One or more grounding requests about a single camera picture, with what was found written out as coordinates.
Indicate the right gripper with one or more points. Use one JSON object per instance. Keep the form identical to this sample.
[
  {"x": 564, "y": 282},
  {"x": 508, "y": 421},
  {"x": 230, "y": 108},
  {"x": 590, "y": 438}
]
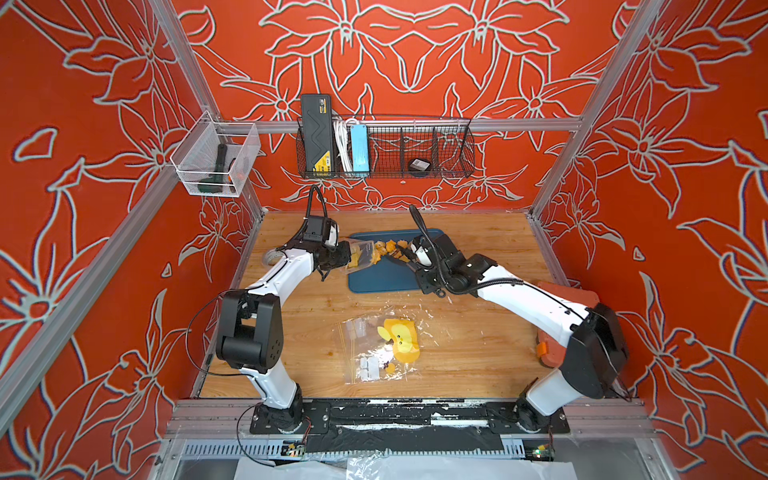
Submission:
[{"x": 424, "y": 288}]

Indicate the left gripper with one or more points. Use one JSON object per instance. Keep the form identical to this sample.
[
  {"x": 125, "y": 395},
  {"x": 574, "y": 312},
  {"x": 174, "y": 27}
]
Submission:
[{"x": 344, "y": 255}]

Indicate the black metal tongs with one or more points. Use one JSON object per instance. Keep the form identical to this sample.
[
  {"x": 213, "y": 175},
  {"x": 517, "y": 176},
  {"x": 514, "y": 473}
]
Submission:
[{"x": 406, "y": 258}]

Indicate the clear resealable bag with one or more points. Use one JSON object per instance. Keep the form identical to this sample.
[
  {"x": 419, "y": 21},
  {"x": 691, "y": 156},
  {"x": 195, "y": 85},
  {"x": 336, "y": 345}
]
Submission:
[{"x": 363, "y": 254}]

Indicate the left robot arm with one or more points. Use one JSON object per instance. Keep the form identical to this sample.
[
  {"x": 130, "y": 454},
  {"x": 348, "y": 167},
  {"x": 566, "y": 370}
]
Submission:
[{"x": 250, "y": 335}]

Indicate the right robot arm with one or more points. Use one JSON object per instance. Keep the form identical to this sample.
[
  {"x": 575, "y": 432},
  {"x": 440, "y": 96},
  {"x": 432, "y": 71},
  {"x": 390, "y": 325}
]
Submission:
[{"x": 595, "y": 347}]

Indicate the clear bag with yellow toys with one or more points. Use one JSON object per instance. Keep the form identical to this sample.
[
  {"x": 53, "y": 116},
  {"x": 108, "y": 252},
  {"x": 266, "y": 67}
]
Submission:
[{"x": 386, "y": 345}]

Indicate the blue plastic tray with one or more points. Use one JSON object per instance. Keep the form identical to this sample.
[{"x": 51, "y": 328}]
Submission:
[{"x": 387, "y": 275}]

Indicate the clear tape roll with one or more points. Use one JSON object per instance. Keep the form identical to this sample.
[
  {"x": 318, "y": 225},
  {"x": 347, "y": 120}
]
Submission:
[{"x": 272, "y": 257}]

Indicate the light blue box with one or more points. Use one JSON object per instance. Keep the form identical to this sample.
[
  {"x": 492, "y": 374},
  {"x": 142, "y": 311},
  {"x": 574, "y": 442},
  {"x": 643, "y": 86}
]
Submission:
[{"x": 360, "y": 150}]

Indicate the orange tool case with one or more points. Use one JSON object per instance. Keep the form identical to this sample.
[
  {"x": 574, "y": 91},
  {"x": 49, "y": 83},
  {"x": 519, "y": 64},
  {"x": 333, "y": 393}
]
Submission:
[{"x": 550, "y": 352}]

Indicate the black box with yellow label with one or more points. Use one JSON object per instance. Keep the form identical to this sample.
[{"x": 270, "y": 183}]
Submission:
[{"x": 317, "y": 135}]

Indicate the clear acrylic bin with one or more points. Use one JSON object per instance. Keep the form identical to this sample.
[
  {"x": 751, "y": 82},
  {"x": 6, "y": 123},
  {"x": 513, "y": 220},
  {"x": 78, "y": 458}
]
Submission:
[{"x": 215, "y": 158}]

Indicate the black wire basket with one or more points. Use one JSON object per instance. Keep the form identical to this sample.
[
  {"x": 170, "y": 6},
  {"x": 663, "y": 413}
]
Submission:
[{"x": 448, "y": 143}]

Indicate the dark green screwdriver handle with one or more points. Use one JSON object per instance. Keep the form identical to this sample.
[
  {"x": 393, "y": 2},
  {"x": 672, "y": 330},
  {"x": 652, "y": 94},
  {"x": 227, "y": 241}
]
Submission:
[{"x": 214, "y": 183}]

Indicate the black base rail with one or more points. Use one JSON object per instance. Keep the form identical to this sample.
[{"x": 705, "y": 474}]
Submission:
[{"x": 337, "y": 429}]

